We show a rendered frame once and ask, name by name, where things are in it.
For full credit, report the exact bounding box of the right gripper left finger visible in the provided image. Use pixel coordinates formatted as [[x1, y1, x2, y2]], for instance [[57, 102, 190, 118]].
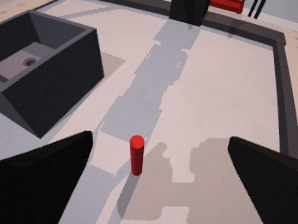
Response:
[[0, 131, 93, 224]]

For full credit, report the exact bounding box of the red cylinder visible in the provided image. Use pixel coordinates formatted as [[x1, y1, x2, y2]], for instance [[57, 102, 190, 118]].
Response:
[[130, 135, 145, 176]]

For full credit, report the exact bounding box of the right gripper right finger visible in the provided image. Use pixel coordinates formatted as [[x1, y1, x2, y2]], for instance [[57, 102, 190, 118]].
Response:
[[228, 136, 298, 224]]

